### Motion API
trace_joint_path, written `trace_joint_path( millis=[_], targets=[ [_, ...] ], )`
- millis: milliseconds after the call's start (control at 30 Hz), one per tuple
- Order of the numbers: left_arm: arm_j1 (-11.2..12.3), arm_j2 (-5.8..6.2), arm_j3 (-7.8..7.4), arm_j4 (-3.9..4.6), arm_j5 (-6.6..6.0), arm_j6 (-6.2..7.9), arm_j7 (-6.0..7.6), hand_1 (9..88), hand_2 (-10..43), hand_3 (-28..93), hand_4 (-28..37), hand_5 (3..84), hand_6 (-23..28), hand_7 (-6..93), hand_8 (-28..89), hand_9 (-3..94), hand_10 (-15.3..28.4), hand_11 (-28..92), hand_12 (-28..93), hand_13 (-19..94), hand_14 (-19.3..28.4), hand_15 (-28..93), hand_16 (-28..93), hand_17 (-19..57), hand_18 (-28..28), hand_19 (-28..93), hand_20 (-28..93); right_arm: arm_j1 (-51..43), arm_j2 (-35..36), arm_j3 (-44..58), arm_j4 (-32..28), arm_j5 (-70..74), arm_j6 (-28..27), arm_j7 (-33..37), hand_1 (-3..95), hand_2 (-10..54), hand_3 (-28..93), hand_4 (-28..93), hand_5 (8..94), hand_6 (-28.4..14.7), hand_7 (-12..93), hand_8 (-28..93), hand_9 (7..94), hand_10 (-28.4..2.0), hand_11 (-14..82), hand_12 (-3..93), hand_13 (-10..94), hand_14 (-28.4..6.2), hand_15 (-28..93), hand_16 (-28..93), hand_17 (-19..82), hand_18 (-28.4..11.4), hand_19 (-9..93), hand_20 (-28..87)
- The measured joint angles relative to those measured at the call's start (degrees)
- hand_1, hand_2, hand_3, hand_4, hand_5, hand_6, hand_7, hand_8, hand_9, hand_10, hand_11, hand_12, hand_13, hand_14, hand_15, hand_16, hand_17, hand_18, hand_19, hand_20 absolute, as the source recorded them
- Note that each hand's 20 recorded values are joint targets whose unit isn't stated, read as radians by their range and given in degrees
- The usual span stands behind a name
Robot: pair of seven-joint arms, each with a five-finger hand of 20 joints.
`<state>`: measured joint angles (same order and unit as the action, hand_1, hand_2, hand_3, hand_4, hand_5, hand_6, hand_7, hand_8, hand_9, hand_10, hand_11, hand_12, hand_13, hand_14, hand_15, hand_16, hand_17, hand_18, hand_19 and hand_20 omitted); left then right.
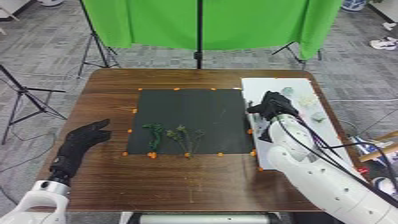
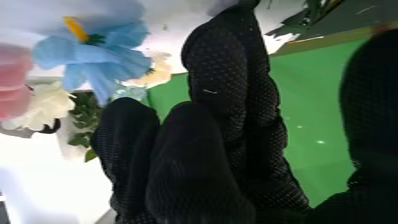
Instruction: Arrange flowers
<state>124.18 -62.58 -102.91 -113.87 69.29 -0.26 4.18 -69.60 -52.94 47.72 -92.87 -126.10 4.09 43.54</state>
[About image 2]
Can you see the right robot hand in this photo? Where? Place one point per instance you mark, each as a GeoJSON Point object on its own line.
{"type": "Point", "coordinates": [200, 160]}

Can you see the green sprig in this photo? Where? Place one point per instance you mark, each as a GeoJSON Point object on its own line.
{"type": "Point", "coordinates": [85, 116]}

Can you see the pale teal flower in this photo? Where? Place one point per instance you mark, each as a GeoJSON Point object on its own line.
{"type": "Point", "coordinates": [126, 92]}

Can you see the cream flower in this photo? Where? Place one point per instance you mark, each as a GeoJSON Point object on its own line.
{"type": "Point", "coordinates": [158, 75]}

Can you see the white sheet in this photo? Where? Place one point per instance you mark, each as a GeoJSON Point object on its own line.
{"type": "Point", "coordinates": [46, 186]}

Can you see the white flower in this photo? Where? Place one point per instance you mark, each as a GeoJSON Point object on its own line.
{"type": "Point", "coordinates": [44, 106]}

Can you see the blue flower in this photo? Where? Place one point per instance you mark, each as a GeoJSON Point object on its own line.
{"type": "Point", "coordinates": [88, 56]}

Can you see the pink flower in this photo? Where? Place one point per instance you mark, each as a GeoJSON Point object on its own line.
{"type": "Point", "coordinates": [10, 80]}

